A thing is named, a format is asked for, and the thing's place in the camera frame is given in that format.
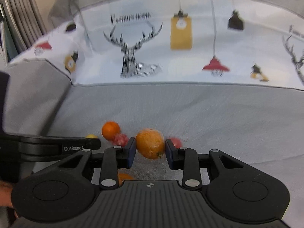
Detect person's left hand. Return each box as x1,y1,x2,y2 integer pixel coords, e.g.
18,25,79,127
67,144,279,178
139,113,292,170
0,180,15,207

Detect red fruit in net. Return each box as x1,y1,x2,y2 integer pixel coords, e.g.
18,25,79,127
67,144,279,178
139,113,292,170
114,134,130,147

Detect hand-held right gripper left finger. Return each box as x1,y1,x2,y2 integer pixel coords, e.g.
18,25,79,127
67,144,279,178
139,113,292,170
36,137,137,191

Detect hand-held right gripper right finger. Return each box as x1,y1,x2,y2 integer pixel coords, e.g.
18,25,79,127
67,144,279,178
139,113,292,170
165,139,266,191

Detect large plastic orange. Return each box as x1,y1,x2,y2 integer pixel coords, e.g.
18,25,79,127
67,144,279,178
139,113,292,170
135,128,165,159

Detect grey sofa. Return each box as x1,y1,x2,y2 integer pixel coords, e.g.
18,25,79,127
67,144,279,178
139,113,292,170
0,0,304,219

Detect orange fruit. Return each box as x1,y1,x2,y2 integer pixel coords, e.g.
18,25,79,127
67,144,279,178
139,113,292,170
118,173,135,186

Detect small mandarin orange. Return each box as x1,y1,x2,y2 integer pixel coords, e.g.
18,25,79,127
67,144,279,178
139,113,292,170
102,121,121,140

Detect deer print white cushion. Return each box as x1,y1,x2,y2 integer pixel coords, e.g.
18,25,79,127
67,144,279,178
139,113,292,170
6,0,304,87

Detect grey slatted rack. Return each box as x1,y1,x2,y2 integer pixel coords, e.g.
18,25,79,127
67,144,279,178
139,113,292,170
0,0,47,61

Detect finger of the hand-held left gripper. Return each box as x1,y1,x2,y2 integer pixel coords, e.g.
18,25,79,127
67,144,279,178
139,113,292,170
20,136,102,162

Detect small red fruit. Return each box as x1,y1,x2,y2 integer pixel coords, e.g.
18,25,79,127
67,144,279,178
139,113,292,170
167,137,183,149

